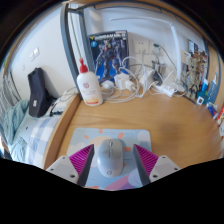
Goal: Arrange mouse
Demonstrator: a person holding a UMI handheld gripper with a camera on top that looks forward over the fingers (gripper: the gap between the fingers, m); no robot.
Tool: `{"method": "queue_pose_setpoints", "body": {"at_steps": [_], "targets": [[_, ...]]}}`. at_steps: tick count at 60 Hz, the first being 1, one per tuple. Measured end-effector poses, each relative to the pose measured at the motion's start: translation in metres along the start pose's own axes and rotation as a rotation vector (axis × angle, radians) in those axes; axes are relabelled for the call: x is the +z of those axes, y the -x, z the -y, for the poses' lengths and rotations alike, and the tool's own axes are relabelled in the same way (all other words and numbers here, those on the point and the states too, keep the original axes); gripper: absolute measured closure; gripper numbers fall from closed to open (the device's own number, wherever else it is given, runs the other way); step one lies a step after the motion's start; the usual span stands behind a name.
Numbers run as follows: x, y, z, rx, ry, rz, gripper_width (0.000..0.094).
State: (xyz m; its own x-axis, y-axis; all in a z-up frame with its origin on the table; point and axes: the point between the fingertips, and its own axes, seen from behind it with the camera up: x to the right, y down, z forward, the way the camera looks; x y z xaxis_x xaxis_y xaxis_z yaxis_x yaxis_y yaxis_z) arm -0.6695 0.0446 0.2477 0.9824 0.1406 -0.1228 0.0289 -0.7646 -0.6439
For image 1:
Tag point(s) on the small blue bottle white cap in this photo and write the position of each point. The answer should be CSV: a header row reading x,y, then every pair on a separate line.
x,y
204,87

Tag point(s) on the white desk lamp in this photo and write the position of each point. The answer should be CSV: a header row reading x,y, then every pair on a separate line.
x,y
175,43

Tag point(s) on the teal blanket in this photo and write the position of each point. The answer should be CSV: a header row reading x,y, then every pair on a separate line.
x,y
13,116

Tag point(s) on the tan robot figure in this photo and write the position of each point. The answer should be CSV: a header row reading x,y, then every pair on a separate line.
x,y
192,76

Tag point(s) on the blue robot model kit box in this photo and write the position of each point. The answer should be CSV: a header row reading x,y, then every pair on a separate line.
x,y
108,55

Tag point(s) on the colourful picture box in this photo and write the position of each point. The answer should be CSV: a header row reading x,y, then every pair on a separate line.
x,y
196,46

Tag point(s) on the white charger block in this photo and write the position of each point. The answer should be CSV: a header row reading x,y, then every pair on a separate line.
x,y
122,81

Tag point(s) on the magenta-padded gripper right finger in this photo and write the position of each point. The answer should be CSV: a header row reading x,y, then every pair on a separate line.
x,y
160,166

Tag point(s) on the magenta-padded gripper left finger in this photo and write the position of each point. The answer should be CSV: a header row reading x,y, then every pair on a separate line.
x,y
63,166

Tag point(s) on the white lotion bottle red cap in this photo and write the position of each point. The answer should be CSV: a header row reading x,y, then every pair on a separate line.
x,y
89,88

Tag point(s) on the white power adapter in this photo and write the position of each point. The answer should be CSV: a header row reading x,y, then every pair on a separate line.
x,y
146,77

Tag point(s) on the white wall socket plate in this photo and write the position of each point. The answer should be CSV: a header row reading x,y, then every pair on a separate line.
x,y
141,46

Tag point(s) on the black bag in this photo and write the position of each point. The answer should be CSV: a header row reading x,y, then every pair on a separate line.
x,y
38,93

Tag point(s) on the blue plaid bedding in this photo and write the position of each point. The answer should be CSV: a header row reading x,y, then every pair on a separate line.
x,y
38,133

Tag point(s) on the grey computer mouse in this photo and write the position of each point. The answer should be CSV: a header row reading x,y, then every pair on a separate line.
x,y
110,156

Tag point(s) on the white wall switch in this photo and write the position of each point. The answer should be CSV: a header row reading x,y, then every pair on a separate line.
x,y
34,54

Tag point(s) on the white power strip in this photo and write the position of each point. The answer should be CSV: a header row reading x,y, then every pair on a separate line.
x,y
166,90

